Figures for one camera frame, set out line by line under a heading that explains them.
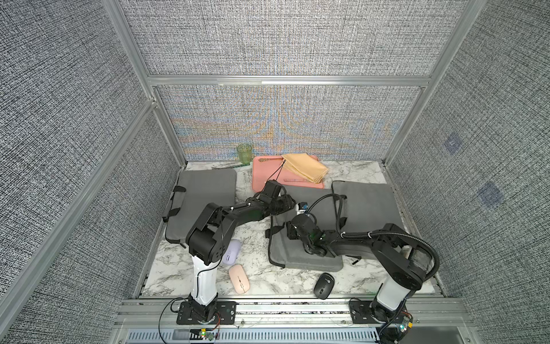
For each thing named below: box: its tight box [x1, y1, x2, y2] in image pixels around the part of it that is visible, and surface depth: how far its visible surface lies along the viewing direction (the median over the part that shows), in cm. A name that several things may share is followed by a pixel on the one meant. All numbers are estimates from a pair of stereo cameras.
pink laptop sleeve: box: [252, 154, 325, 193], surface depth 116 cm
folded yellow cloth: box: [281, 152, 329, 184], surface depth 120 cm
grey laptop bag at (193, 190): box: [162, 168, 237, 245], surface depth 109 cm
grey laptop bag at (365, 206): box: [334, 180, 406, 233], surface depth 102 cm
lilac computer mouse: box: [222, 238, 242, 266], surface depth 87 cm
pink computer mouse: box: [228, 263, 251, 295], surface depth 81 cm
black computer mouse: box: [313, 272, 336, 300], surface depth 80 cm
